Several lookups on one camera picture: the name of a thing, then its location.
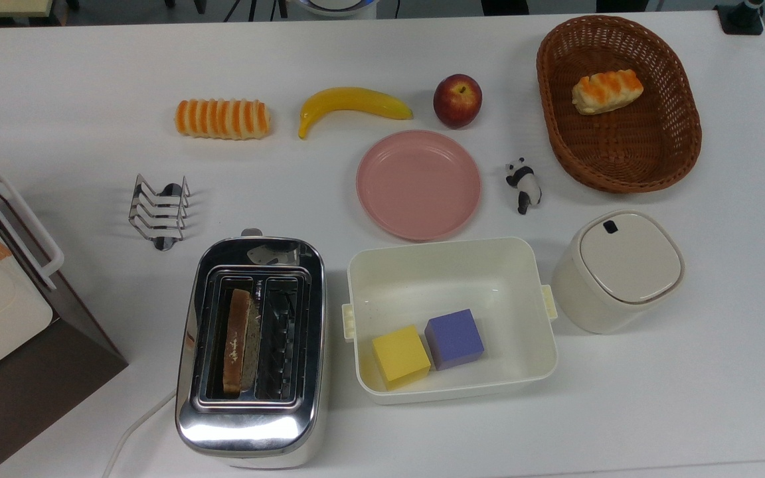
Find red toy apple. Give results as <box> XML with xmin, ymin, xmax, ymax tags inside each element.
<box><xmin>433</xmin><ymin>74</ymin><xmax>483</xmax><ymax>129</ymax></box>

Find yellow foam cube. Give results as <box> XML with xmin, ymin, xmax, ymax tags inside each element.
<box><xmin>372</xmin><ymin>325</ymin><xmax>432</xmax><ymax>391</ymax></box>

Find glazed orange striped pastry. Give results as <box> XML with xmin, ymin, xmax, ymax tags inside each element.
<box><xmin>571</xmin><ymin>69</ymin><xmax>644</xmax><ymax>116</ymax></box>

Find cream rectangular plastic box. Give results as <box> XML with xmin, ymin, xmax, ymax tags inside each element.
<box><xmin>341</xmin><ymin>237</ymin><xmax>559</xmax><ymax>406</ymax></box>

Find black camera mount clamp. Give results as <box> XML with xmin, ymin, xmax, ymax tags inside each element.
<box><xmin>715</xmin><ymin>0</ymin><xmax>765</xmax><ymax>36</ymax></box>

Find black tripod legs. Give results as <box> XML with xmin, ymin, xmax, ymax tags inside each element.
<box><xmin>223</xmin><ymin>0</ymin><xmax>288</xmax><ymax>22</ymax></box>

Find orange striped bread roll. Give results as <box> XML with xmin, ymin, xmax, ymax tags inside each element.
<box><xmin>175</xmin><ymin>98</ymin><xmax>272</xmax><ymax>141</ymax></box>

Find pink round plate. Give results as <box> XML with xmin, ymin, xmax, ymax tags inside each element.
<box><xmin>356</xmin><ymin>129</ymin><xmax>482</xmax><ymax>242</ymax></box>

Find metal wire toast rack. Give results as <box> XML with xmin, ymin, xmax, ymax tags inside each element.
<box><xmin>128</xmin><ymin>174</ymin><xmax>192</xmax><ymax>252</ymax></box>

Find purple foam cube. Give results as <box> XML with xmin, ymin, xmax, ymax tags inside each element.
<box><xmin>424</xmin><ymin>309</ymin><xmax>485</xmax><ymax>371</ymax></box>

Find cream lidded trash bin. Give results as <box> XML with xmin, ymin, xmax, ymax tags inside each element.
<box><xmin>551</xmin><ymin>210</ymin><xmax>686</xmax><ymax>335</ymax></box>

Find brown toast bread slice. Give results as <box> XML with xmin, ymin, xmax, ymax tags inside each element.
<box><xmin>223</xmin><ymin>288</ymin><xmax>262</xmax><ymax>396</ymax></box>

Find white toaster power cable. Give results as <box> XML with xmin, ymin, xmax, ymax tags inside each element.
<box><xmin>102</xmin><ymin>390</ymin><xmax>178</xmax><ymax>478</ymax></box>

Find small panda figurine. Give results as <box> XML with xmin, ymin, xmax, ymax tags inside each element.
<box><xmin>505</xmin><ymin>157</ymin><xmax>543</xmax><ymax>215</ymax></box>

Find yellow toy banana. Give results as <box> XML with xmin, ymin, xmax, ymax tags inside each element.
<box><xmin>298</xmin><ymin>87</ymin><xmax>414</xmax><ymax>140</ymax></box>

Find shiny chrome two-slot toaster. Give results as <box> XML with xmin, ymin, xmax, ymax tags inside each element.
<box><xmin>175</xmin><ymin>229</ymin><xmax>327</xmax><ymax>469</ymax></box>

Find brown wicker oval basket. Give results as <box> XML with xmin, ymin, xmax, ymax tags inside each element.
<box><xmin>536</xmin><ymin>15</ymin><xmax>703</xmax><ymax>195</ymax></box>

